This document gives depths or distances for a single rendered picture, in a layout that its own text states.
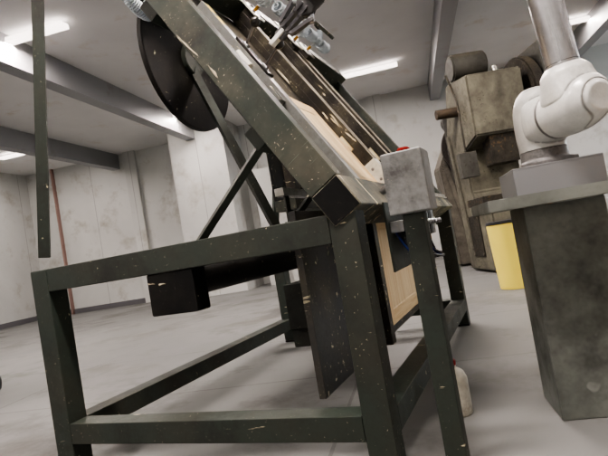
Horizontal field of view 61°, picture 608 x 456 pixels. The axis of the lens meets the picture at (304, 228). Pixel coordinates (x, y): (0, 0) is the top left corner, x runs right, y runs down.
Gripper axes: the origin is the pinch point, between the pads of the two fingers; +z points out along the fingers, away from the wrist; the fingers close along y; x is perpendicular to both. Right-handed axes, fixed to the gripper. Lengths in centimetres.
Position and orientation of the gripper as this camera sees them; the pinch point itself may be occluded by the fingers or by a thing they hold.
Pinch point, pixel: (278, 37)
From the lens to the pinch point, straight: 194.5
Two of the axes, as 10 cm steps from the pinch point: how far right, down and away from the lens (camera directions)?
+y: 6.1, 7.5, -2.3
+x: 3.9, -0.3, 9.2
